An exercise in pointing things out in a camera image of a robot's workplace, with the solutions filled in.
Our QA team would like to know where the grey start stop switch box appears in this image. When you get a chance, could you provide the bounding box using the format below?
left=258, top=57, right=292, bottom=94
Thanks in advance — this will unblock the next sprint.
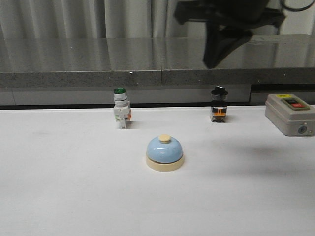
left=265, top=94, right=315, bottom=136

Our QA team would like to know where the green pushbutton switch white body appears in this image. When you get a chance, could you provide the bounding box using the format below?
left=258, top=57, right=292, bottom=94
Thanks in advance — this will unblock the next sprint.
left=113, top=88, right=131, bottom=129

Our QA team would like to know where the blue and cream desk bell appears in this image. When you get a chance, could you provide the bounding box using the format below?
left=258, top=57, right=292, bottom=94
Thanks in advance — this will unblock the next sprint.
left=145, top=134, right=185, bottom=172

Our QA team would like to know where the black rotary selector switch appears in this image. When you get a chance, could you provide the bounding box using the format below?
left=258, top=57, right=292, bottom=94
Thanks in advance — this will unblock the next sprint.
left=210, top=86, right=228, bottom=122

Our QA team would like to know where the grey pleated curtain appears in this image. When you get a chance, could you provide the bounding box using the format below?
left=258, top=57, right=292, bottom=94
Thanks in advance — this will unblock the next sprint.
left=0, top=0, right=287, bottom=40

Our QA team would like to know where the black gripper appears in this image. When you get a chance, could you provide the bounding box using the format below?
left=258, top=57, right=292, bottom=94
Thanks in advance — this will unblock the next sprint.
left=174, top=0, right=285, bottom=69

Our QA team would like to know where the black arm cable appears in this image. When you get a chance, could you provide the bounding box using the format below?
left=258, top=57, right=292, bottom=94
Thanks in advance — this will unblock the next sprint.
left=280, top=0, right=313, bottom=12

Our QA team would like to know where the dark grey stone counter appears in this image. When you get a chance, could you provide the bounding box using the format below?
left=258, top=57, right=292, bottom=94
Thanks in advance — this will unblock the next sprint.
left=0, top=35, right=315, bottom=107

